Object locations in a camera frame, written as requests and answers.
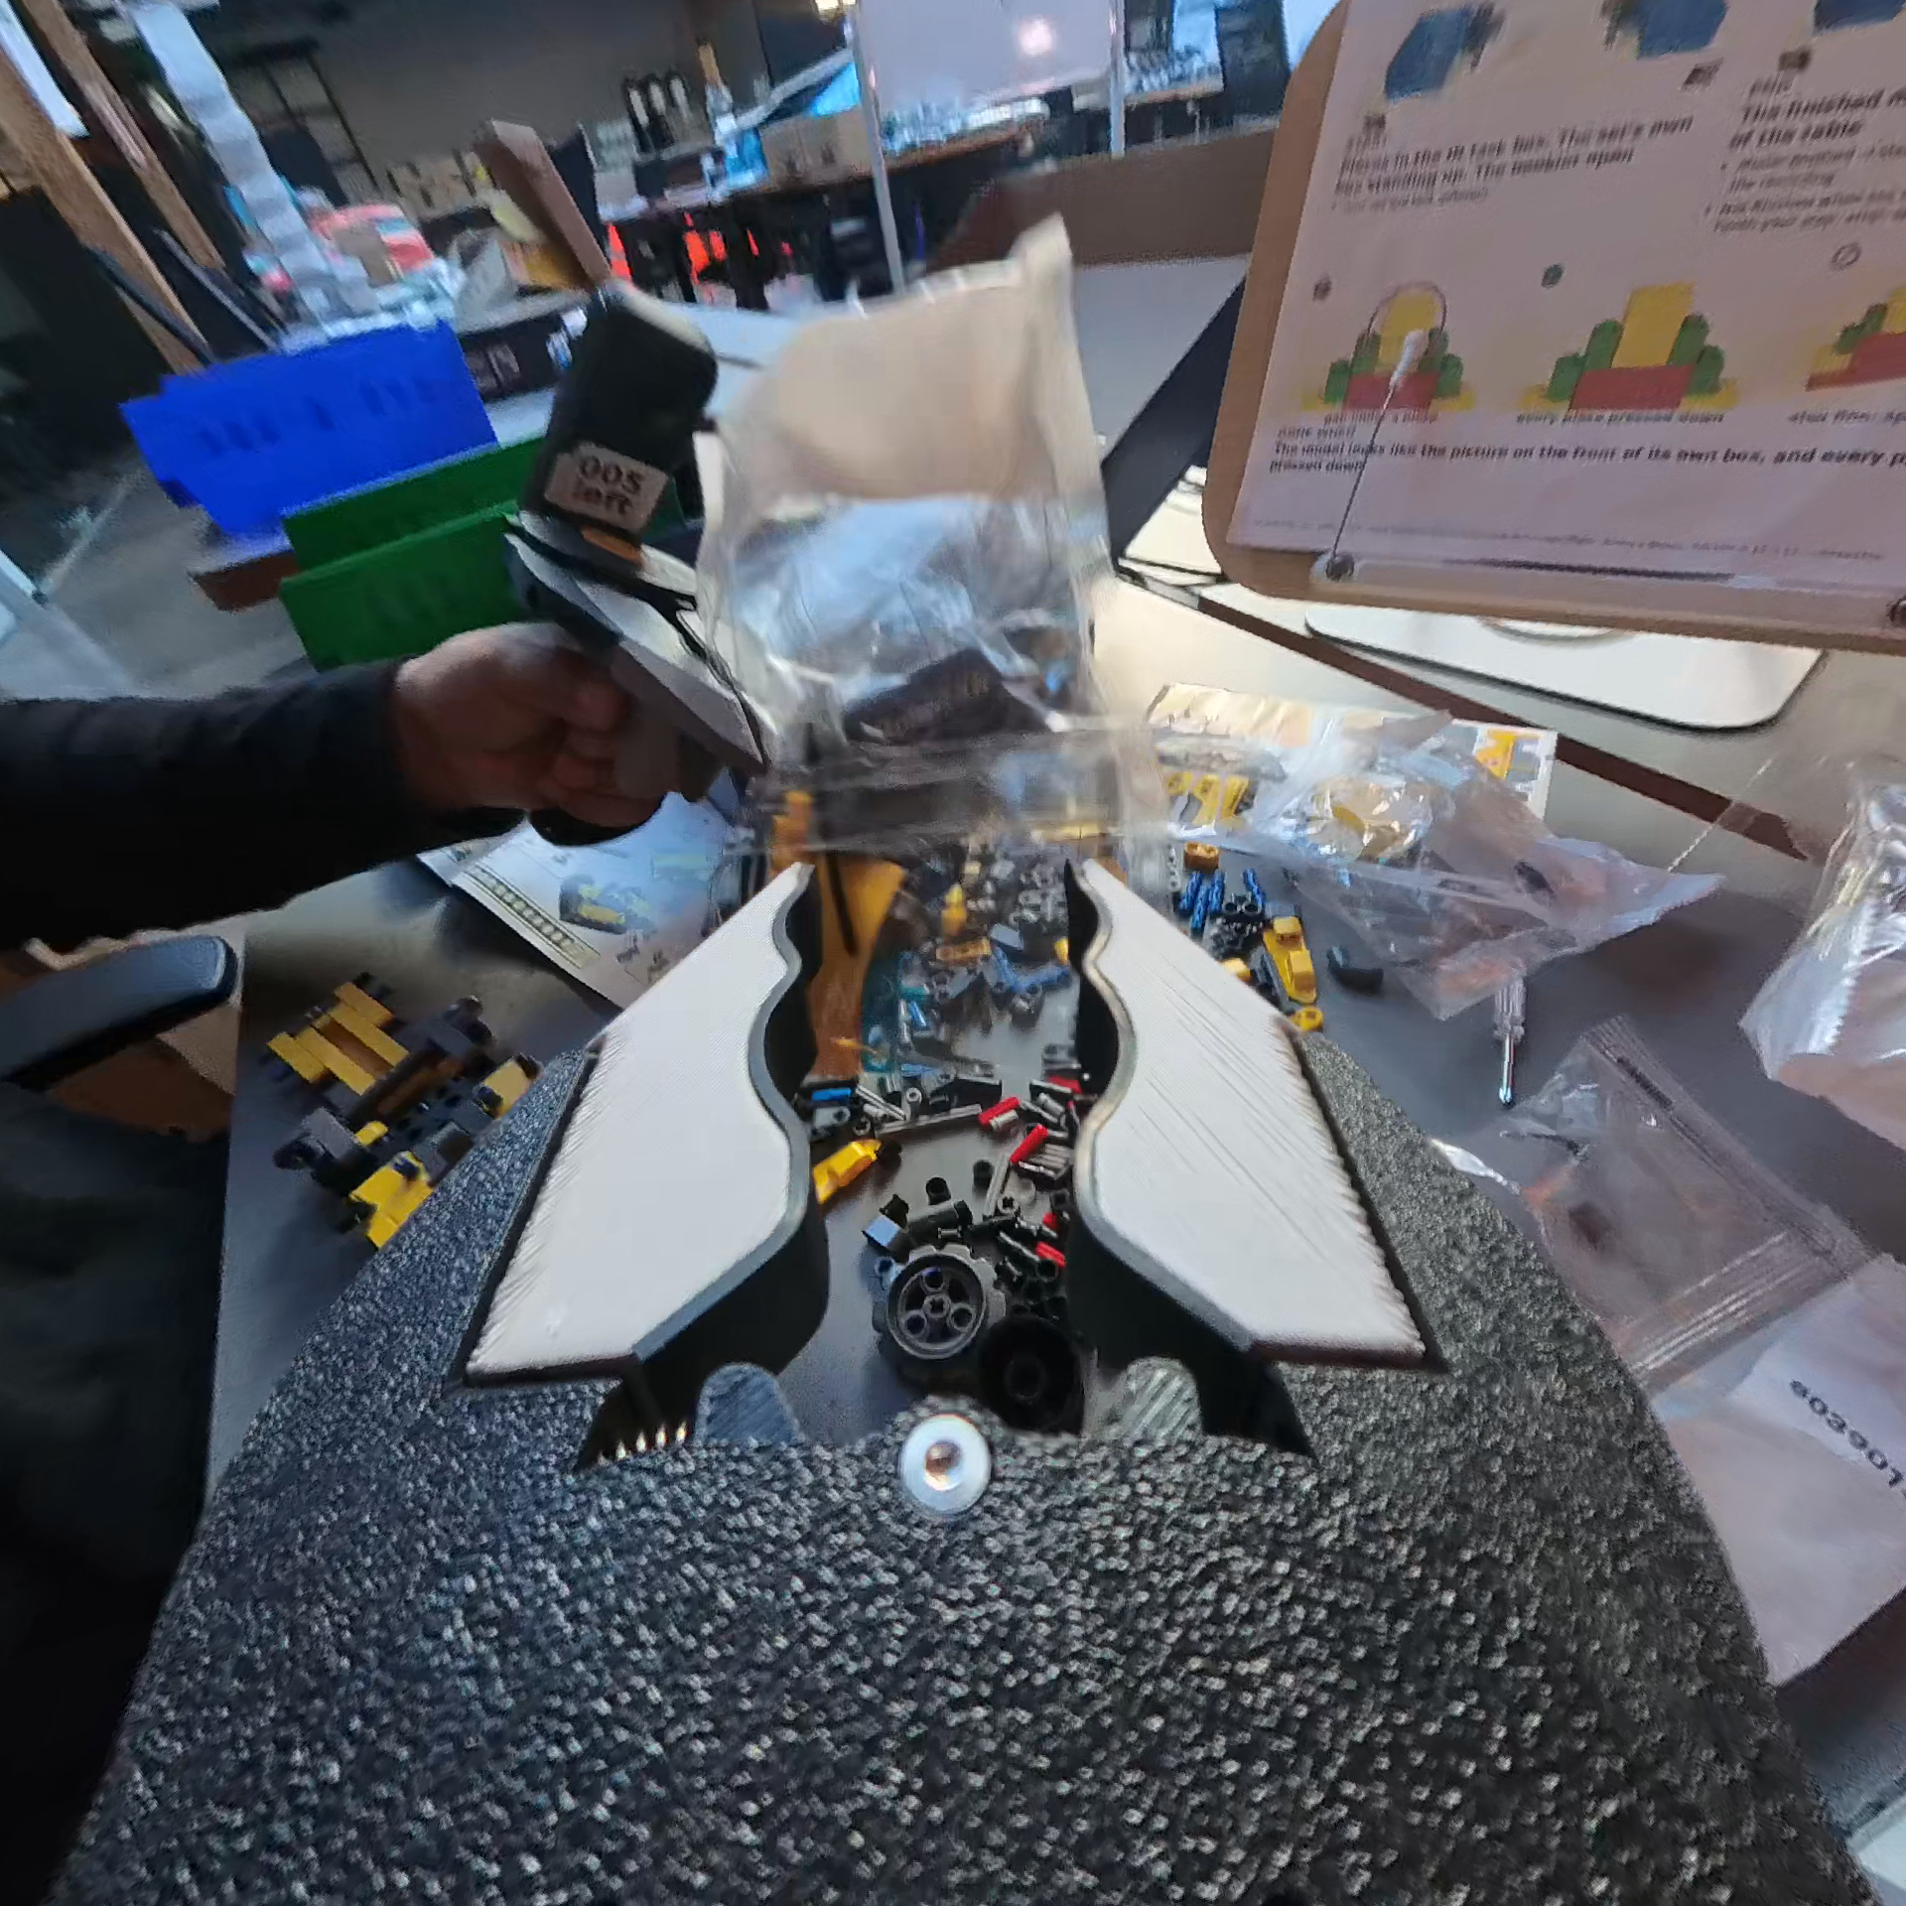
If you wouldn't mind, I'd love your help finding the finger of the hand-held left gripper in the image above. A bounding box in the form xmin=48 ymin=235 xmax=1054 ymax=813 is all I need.
xmin=506 ymin=521 xmax=780 ymax=773
xmin=512 ymin=588 xmax=735 ymax=773

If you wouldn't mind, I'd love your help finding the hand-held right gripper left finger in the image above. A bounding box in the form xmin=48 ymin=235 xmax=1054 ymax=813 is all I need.
xmin=461 ymin=860 xmax=834 ymax=1390

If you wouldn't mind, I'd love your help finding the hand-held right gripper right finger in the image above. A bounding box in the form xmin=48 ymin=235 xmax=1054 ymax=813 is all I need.
xmin=1066 ymin=858 xmax=1440 ymax=1373

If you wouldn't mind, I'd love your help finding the pile of small building pieces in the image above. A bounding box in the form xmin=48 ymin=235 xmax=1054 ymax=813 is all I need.
xmin=774 ymin=834 xmax=1328 ymax=1343

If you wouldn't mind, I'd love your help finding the clear plastic parts bag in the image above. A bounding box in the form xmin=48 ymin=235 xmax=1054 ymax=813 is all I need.
xmin=691 ymin=215 xmax=1172 ymax=1045

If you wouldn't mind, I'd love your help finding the person's left forearm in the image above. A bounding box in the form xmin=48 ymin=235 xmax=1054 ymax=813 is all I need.
xmin=0 ymin=662 xmax=524 ymax=948

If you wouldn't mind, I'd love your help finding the person's left hand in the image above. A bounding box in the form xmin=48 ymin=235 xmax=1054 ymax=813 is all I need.
xmin=389 ymin=622 xmax=703 ymax=852

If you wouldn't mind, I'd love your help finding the open instruction booklet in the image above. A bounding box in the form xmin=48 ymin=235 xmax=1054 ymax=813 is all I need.
xmin=417 ymin=797 xmax=776 ymax=1015

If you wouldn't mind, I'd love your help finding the green plastic bin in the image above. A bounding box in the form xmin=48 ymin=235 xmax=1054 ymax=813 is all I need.
xmin=280 ymin=431 xmax=703 ymax=674

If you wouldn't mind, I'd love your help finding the yellow beams and wheels pile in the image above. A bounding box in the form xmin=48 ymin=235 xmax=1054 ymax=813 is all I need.
xmin=870 ymin=1247 xmax=1090 ymax=1436

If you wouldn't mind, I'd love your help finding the partly built yellow model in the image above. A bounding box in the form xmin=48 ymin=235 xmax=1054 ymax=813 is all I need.
xmin=264 ymin=975 xmax=542 ymax=1251

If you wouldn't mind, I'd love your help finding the blue plastic bin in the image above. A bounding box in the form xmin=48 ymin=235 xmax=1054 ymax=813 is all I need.
xmin=121 ymin=320 xmax=500 ymax=539

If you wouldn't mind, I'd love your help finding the small empty clear bag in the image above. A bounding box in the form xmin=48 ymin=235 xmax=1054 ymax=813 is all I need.
xmin=1281 ymin=715 xmax=1721 ymax=1023

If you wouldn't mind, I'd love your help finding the yellow black sticker sheet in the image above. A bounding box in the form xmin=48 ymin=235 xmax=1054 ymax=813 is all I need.
xmin=1154 ymin=686 xmax=1559 ymax=836

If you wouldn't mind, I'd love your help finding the empty clear bag white label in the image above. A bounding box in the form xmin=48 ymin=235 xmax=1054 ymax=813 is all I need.
xmin=1436 ymin=1019 xmax=1906 ymax=1686

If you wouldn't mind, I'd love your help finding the black chair armrest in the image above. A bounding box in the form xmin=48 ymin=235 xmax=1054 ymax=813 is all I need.
xmin=0 ymin=936 xmax=240 ymax=1091

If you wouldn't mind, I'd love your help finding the person's black clothing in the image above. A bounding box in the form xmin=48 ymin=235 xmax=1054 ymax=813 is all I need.
xmin=0 ymin=1087 xmax=226 ymax=1906

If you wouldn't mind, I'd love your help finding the instruction sheet on wooden board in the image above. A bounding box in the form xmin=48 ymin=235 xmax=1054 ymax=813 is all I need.
xmin=1203 ymin=0 xmax=1906 ymax=733

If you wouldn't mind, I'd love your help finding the printed instruction sheet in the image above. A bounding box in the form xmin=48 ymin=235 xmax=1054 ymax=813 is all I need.
xmin=1235 ymin=0 xmax=1906 ymax=576

